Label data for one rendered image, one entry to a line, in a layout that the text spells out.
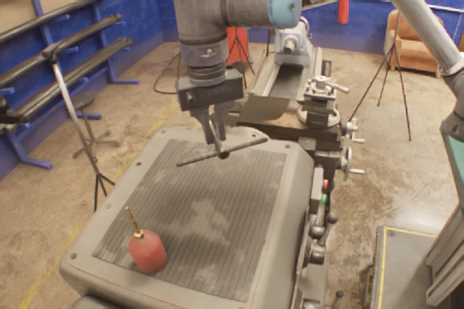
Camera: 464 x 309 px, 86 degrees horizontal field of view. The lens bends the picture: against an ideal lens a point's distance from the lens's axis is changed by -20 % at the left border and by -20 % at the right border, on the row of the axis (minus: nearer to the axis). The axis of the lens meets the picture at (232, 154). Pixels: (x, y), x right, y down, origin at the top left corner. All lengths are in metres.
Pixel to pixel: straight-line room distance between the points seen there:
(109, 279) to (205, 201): 0.27
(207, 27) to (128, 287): 0.49
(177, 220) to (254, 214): 0.17
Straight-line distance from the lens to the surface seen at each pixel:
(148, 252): 0.56
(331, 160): 1.70
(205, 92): 0.60
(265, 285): 0.58
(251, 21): 0.51
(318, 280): 1.20
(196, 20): 0.53
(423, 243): 2.08
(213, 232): 0.64
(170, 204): 0.70
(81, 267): 0.68
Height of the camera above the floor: 1.85
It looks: 39 degrees down
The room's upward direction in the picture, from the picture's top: 5 degrees counter-clockwise
